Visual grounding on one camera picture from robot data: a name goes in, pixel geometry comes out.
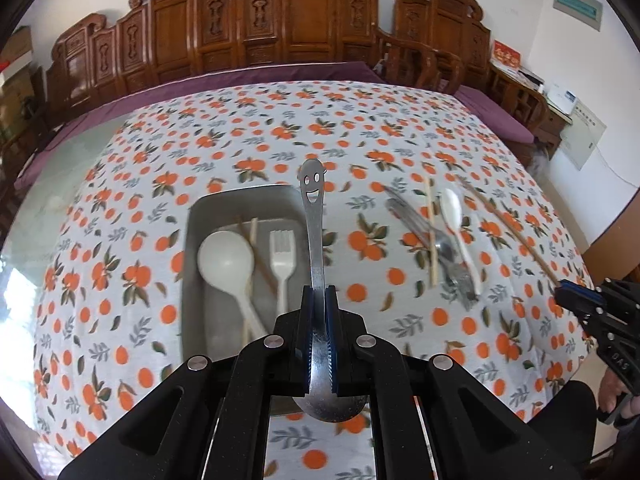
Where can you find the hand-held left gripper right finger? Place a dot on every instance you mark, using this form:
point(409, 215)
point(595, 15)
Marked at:
point(334, 320)

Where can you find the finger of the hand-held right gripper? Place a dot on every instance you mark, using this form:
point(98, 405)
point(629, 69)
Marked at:
point(622, 295)
point(597, 320)

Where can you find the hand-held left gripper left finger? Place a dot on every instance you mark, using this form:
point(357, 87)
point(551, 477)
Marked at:
point(305, 310)

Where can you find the white plastic fork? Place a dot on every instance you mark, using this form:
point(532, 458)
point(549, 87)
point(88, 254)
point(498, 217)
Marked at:
point(283, 270)

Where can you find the brown wooden chopstick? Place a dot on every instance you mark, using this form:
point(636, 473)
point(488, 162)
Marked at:
point(505, 225)
point(262, 267)

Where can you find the metal tray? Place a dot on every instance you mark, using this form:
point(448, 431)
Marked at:
point(220, 320)

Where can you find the large white plastic spoon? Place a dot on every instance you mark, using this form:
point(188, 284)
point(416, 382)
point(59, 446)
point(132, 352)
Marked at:
point(225, 260)

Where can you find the smiley face metal spoon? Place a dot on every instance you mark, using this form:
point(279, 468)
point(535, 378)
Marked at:
point(312, 180)

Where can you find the small white plastic spoon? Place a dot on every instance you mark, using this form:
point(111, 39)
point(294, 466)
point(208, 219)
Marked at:
point(451, 207)

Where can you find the person's right hand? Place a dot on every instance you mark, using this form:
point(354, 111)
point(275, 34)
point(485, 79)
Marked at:
point(610, 392)

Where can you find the grey plastic bag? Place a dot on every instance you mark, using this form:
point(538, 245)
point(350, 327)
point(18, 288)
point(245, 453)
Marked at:
point(541, 160)

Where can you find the orange print tablecloth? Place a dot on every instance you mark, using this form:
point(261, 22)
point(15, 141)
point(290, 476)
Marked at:
point(350, 135)

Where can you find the wooden side table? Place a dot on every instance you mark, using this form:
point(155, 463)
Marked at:
point(547, 117)

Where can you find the white blue carton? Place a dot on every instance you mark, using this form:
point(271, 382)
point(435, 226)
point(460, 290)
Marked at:
point(562, 100)

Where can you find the purple armchair cushion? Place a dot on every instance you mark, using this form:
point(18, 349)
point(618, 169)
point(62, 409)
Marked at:
point(495, 115)

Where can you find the purple sofa cushion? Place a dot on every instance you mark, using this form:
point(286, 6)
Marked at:
point(200, 85)

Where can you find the red gift box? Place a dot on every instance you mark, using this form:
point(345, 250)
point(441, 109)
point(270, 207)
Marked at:
point(507, 54)

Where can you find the carved wooden sofa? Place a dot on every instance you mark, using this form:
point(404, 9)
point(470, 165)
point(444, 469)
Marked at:
point(300, 20)

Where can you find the carved wooden armchair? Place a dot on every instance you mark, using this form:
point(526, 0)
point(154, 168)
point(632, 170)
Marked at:
point(440, 25)

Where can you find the large brown cardboard box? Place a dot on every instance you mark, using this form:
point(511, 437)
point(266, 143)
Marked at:
point(15, 100)

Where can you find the white wall panel box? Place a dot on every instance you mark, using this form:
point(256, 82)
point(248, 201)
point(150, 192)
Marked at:
point(585, 132)

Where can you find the grey wall fuse box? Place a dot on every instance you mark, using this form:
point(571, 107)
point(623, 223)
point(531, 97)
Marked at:
point(577, 6)

